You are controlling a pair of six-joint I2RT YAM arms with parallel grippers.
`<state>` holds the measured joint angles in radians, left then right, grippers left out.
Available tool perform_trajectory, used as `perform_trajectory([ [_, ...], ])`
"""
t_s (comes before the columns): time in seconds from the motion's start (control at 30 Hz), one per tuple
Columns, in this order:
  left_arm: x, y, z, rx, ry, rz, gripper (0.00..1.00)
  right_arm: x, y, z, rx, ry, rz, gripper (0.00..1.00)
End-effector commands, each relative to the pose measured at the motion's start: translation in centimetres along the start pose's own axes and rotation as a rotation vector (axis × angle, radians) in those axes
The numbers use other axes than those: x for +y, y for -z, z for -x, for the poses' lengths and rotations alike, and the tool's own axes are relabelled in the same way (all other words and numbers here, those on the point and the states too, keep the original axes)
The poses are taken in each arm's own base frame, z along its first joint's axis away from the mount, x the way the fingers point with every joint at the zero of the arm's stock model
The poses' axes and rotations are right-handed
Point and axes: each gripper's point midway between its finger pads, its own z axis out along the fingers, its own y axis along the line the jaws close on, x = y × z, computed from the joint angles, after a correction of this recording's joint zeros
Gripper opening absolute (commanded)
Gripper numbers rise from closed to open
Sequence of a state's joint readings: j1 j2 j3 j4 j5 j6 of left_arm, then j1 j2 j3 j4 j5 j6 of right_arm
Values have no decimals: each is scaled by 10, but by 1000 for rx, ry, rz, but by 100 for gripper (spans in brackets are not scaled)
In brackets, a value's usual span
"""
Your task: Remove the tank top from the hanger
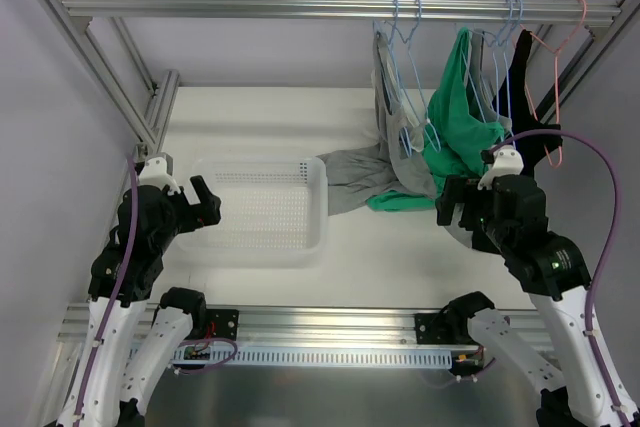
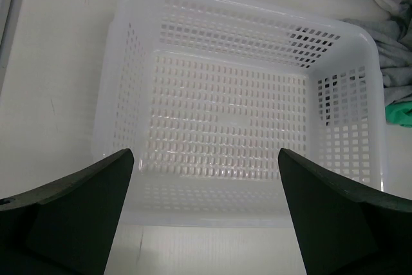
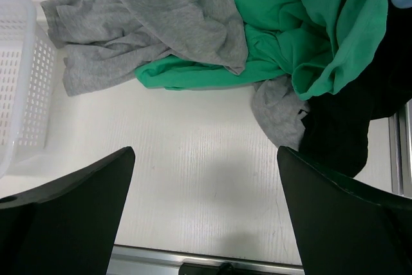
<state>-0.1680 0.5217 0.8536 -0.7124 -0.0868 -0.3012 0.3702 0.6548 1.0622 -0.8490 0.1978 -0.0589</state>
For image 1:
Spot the blue hanger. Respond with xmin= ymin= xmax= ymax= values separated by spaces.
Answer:
xmin=460 ymin=24 xmax=514 ymax=141
xmin=372 ymin=0 xmax=423 ymax=158
xmin=487 ymin=0 xmax=523 ymax=139
xmin=392 ymin=0 xmax=442 ymax=153

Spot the white tank top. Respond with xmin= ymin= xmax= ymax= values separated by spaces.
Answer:
xmin=371 ymin=69 xmax=387 ymax=143

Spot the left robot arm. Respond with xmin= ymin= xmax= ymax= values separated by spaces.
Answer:
xmin=55 ymin=176 xmax=221 ymax=426

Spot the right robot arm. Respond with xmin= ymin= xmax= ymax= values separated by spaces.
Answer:
xmin=436 ymin=174 xmax=639 ymax=426

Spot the green tank top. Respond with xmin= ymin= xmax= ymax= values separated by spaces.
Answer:
xmin=371 ymin=29 xmax=497 ymax=212

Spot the light grey tank top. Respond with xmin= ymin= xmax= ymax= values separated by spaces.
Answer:
xmin=444 ymin=29 xmax=515 ymax=251

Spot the black tank top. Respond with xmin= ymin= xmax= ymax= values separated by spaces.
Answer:
xmin=492 ymin=30 xmax=563 ymax=178

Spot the pink hanger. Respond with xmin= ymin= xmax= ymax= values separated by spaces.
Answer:
xmin=530 ymin=0 xmax=588 ymax=169

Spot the white perforated plastic basket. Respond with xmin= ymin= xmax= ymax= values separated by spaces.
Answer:
xmin=177 ymin=155 xmax=328 ymax=268

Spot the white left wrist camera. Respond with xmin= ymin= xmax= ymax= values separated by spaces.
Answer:
xmin=138 ymin=153 xmax=180 ymax=195

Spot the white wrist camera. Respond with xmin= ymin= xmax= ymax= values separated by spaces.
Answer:
xmin=478 ymin=145 xmax=524 ymax=190
xmin=138 ymin=153 xmax=180 ymax=195

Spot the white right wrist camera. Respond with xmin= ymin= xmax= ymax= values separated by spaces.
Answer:
xmin=478 ymin=145 xmax=524 ymax=190

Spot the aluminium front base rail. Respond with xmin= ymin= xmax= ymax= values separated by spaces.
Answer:
xmin=57 ymin=304 xmax=551 ymax=351

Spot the white slotted cable duct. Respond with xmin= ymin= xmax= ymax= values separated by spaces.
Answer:
xmin=161 ymin=342 xmax=453 ymax=370

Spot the right aluminium frame post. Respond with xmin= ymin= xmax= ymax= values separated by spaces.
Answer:
xmin=528 ymin=0 xmax=639 ymax=122

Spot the aluminium frame post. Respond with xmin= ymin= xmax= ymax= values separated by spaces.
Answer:
xmin=528 ymin=0 xmax=639 ymax=122
xmin=37 ymin=0 xmax=180 ymax=157

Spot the left aluminium frame post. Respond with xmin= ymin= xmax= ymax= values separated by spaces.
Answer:
xmin=37 ymin=0 xmax=180 ymax=157

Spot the aluminium hanging rail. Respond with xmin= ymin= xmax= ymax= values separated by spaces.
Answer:
xmin=62 ymin=0 xmax=621 ymax=27

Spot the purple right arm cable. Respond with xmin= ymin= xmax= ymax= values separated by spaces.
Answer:
xmin=487 ymin=128 xmax=634 ymax=427

